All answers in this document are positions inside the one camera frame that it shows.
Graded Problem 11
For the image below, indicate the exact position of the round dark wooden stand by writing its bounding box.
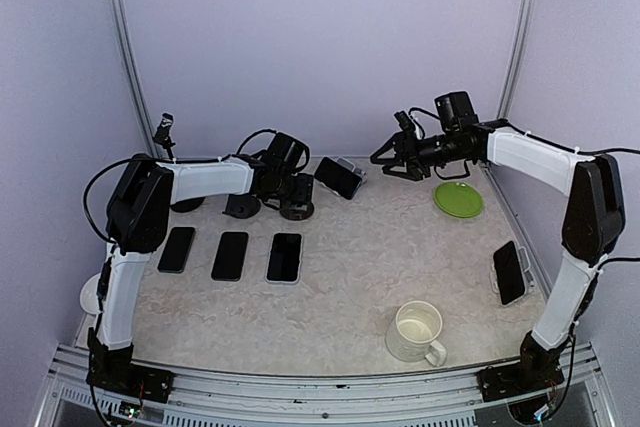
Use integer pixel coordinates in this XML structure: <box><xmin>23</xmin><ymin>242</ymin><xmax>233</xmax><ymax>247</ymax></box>
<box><xmin>279</xmin><ymin>200</ymin><xmax>315</xmax><ymax>221</ymax></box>

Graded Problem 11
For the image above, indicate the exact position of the white bowl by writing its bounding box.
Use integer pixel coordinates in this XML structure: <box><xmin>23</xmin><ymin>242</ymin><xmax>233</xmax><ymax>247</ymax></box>
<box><xmin>79</xmin><ymin>274</ymin><xmax>101</xmax><ymax>316</ymax></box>

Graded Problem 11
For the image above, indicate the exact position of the black folding phone stand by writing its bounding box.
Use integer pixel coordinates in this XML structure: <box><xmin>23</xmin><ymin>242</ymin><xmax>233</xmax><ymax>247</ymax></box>
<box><xmin>223</xmin><ymin>194</ymin><xmax>261</xmax><ymax>219</ymax></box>

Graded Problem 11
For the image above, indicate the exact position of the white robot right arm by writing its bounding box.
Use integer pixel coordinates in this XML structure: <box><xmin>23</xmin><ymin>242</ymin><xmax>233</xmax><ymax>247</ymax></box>
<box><xmin>370</xmin><ymin>91</ymin><xmax>626</xmax><ymax>391</ymax></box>

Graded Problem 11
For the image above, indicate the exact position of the left aluminium corner post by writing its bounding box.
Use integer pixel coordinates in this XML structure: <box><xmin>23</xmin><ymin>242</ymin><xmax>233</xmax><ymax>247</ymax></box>
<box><xmin>109</xmin><ymin>0</ymin><xmax>157</xmax><ymax>156</ymax></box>

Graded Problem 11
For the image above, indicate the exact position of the cream ceramic mug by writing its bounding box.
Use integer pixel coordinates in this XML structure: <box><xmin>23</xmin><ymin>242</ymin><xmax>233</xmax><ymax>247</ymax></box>
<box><xmin>385</xmin><ymin>300</ymin><xmax>448</xmax><ymax>367</ymax></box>

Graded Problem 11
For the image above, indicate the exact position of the black pole phone stand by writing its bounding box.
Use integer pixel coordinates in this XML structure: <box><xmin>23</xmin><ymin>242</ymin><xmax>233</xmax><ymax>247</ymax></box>
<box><xmin>152</xmin><ymin>111</ymin><xmax>205</xmax><ymax>213</ymax></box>

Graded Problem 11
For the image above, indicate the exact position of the black phone dark case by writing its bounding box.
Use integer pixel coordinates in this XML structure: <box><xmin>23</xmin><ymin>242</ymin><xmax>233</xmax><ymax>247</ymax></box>
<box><xmin>211</xmin><ymin>231</ymin><xmax>249</xmax><ymax>282</ymax></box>

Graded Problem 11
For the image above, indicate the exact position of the aluminium corner post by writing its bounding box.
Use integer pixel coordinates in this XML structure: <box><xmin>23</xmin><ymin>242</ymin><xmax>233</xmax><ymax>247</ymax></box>
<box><xmin>109</xmin><ymin>0</ymin><xmax>157</xmax><ymax>156</ymax></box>
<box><xmin>497</xmin><ymin>0</ymin><xmax>536</xmax><ymax>118</ymax></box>

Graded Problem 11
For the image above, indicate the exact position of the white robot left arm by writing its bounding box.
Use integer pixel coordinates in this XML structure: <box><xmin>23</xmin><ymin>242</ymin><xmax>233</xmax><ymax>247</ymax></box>
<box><xmin>89</xmin><ymin>132</ymin><xmax>314</xmax><ymax>392</ymax></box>

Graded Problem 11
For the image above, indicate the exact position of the right aluminium corner post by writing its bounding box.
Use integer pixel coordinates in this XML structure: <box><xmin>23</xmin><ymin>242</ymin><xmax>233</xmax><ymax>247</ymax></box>
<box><xmin>497</xmin><ymin>0</ymin><xmax>536</xmax><ymax>118</ymax></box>

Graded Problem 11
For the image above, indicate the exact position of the purple-cased phone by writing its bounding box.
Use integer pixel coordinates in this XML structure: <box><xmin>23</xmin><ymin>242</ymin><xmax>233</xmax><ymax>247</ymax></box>
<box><xmin>265</xmin><ymin>232</ymin><xmax>303</xmax><ymax>284</ymax></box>

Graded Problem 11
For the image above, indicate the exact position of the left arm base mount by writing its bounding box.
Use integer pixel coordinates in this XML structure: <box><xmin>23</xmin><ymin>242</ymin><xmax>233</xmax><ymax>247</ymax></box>
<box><xmin>86</xmin><ymin>364</ymin><xmax>174</xmax><ymax>404</ymax></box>

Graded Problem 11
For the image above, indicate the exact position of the clear acrylic phone stand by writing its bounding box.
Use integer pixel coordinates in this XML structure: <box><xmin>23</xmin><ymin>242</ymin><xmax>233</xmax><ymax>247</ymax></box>
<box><xmin>489</xmin><ymin>245</ymin><xmax>535</xmax><ymax>295</ymax></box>

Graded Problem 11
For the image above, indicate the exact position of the teal-cased phone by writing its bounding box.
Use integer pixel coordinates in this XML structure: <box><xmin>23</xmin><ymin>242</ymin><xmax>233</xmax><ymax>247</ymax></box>
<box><xmin>157</xmin><ymin>227</ymin><xmax>196</xmax><ymax>274</ymax></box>

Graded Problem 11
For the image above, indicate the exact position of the aluminium front rail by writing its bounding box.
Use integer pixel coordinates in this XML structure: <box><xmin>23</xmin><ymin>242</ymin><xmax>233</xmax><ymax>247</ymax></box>
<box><xmin>27</xmin><ymin>344</ymin><xmax>622</xmax><ymax>426</ymax></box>

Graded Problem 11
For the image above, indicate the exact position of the silver folding phone stand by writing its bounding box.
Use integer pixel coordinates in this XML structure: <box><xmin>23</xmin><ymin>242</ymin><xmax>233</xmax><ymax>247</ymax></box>
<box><xmin>335</xmin><ymin>157</ymin><xmax>367</xmax><ymax>184</ymax></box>

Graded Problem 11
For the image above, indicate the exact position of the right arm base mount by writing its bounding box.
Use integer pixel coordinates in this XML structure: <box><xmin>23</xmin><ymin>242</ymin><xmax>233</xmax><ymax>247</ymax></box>
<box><xmin>476</xmin><ymin>363</ymin><xmax>565</xmax><ymax>402</ymax></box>

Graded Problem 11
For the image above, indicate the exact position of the blue phone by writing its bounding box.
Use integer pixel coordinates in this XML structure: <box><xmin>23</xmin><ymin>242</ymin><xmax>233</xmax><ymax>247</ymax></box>
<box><xmin>314</xmin><ymin>157</ymin><xmax>362</xmax><ymax>200</ymax></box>

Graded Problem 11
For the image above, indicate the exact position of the green plate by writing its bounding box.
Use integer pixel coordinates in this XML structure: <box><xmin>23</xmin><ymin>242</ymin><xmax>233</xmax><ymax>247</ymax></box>
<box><xmin>433</xmin><ymin>181</ymin><xmax>484</xmax><ymax>219</ymax></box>

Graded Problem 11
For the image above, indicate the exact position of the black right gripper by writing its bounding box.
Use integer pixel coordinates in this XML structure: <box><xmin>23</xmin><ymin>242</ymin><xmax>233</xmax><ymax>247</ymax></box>
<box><xmin>372</xmin><ymin>128</ymin><xmax>470</xmax><ymax>180</ymax></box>

